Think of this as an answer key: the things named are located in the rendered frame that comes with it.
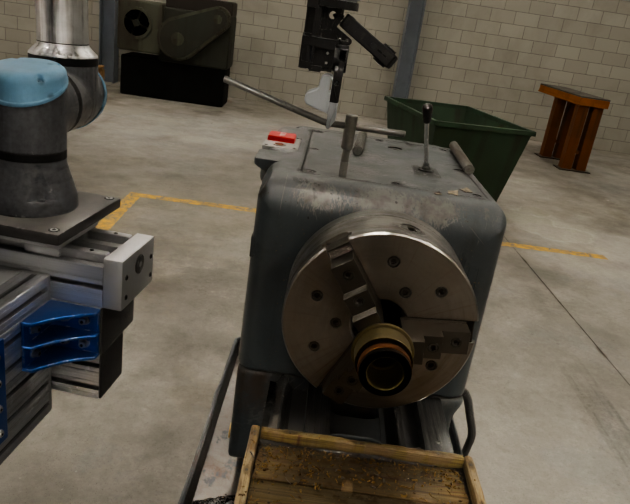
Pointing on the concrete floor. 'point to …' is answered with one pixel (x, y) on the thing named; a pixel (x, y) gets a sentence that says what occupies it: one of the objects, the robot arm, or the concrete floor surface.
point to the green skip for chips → (495, 127)
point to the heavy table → (571, 127)
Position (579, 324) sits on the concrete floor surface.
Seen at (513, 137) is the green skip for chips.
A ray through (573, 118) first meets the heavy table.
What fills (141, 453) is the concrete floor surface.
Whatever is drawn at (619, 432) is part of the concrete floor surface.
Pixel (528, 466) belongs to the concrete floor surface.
